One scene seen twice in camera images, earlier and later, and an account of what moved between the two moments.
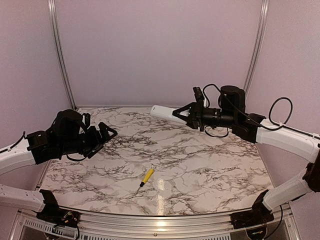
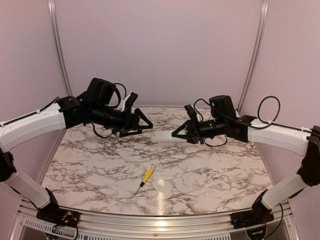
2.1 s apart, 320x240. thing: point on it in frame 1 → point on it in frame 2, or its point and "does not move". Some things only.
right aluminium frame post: (264, 12) does not move
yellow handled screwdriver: (146, 179) does not move
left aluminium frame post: (52, 7) does not move
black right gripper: (196, 113) → (193, 130)
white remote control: (166, 112) → (165, 136)
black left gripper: (97, 140) → (133, 124)
